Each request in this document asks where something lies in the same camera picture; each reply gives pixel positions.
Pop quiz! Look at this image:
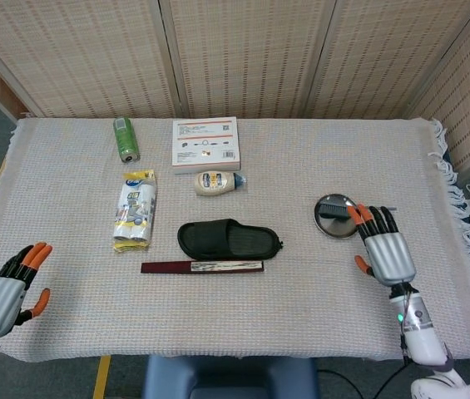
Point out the right robot hand grey orange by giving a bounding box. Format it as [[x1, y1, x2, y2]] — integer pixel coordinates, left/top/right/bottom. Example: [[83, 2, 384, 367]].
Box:
[[346, 202, 418, 288]]

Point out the round steel plate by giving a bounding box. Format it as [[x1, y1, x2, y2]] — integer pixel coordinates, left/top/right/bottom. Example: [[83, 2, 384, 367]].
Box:
[[313, 194, 365, 240]]

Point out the woven beige table cloth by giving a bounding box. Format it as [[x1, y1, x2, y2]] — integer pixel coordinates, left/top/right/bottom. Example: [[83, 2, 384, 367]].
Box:
[[0, 117, 470, 362]]

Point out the lint roller refill pack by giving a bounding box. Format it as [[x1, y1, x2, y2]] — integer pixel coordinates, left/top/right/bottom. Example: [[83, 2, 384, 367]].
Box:
[[112, 169, 159, 253]]

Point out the black rubber slipper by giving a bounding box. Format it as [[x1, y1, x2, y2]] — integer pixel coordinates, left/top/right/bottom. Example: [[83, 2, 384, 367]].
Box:
[[176, 218, 284, 262]]

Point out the dark red folded fan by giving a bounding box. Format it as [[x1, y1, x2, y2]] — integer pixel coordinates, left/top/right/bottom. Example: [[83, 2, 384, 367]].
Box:
[[140, 260, 266, 275]]

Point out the mayonnaise squeeze bottle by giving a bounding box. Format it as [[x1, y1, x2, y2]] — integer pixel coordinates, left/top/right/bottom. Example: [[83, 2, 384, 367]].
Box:
[[194, 170, 248, 197]]

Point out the blue padded chair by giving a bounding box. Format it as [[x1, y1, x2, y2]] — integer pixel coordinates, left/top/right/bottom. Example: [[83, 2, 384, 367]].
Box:
[[141, 355, 321, 399]]

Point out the green drink can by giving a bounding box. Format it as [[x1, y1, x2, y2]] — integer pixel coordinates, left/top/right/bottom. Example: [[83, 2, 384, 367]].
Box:
[[112, 116, 141, 163]]

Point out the white orange product box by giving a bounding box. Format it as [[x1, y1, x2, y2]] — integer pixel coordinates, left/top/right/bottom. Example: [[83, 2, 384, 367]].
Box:
[[171, 116, 243, 175]]

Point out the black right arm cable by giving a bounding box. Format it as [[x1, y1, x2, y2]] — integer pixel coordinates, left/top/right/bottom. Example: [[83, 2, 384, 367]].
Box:
[[372, 332, 411, 399]]

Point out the black floor cable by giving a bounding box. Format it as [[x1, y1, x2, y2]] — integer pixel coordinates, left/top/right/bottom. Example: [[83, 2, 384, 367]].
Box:
[[316, 367, 367, 399]]

